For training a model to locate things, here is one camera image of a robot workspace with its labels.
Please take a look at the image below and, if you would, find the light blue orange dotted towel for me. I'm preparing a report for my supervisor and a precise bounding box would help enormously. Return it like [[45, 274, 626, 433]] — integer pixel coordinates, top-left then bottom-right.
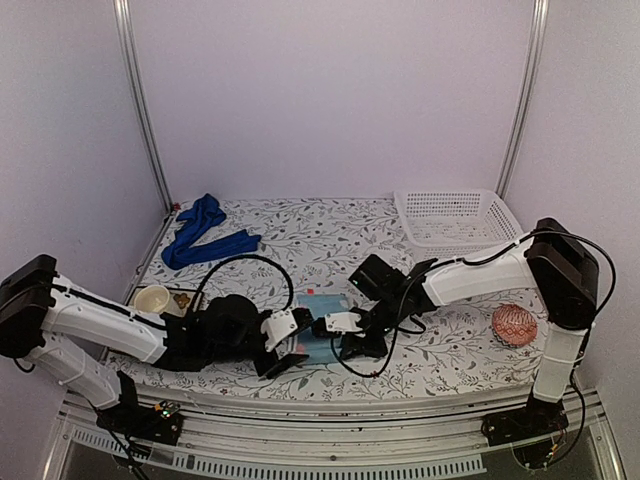
[[291, 293, 362, 365]]

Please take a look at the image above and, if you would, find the dark blue towel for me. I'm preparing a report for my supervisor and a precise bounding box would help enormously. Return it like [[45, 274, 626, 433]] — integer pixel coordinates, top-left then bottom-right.
[[161, 193, 262, 270]]

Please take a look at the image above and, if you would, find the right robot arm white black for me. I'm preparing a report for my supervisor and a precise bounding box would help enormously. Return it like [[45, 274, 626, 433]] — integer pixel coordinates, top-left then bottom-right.
[[326, 217, 608, 436]]

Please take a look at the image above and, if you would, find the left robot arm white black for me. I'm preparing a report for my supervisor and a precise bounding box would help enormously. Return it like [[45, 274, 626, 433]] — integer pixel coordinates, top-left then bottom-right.
[[1, 254, 313, 434]]

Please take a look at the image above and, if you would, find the floral square coaster tile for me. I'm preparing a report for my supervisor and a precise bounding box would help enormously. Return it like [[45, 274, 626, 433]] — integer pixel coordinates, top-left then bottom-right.
[[128, 286, 204, 317]]

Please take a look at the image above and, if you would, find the cream ribbed mug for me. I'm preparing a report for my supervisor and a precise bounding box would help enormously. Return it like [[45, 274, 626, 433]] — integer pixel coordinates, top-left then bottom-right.
[[133, 285, 170, 313]]

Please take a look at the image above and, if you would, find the white plastic perforated basket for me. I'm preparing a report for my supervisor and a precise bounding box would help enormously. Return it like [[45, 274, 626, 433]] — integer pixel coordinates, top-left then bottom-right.
[[394, 189, 523, 262]]

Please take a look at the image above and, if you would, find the floral patterned tablecloth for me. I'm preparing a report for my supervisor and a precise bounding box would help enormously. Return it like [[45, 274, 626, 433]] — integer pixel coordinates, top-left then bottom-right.
[[106, 199, 548, 401]]

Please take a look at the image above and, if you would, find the red white patterned bowl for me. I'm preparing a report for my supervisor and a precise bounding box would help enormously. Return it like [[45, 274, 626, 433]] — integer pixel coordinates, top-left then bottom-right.
[[491, 304, 538, 348]]

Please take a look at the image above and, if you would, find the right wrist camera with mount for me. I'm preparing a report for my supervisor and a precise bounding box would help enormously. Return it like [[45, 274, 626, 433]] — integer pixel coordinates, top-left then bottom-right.
[[311, 312, 364, 338]]

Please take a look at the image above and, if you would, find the left black braided cable loop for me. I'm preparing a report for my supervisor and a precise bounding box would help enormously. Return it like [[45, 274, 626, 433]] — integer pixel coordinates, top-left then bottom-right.
[[192, 254, 295, 321]]

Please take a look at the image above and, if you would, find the front aluminium rail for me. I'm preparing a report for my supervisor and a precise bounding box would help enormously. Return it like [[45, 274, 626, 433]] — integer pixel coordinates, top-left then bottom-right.
[[42, 384, 626, 480]]

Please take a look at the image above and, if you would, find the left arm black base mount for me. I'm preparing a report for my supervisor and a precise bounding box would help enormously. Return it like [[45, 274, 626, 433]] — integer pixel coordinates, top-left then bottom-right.
[[96, 371, 184, 446]]

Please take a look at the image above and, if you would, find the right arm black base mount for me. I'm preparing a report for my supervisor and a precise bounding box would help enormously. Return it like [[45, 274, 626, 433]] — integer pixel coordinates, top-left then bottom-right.
[[480, 392, 569, 446]]

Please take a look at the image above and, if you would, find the right aluminium frame post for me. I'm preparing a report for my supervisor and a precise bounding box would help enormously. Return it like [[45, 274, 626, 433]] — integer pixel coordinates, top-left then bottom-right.
[[495, 0, 549, 200]]

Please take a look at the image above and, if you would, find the aluminium frame post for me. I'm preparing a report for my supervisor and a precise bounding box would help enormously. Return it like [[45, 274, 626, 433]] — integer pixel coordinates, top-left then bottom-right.
[[113, 0, 173, 214], [495, 0, 549, 200]]

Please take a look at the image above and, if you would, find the left aluminium frame post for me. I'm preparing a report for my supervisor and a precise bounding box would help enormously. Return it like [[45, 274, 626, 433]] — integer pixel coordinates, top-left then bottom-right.
[[113, 0, 173, 214]]

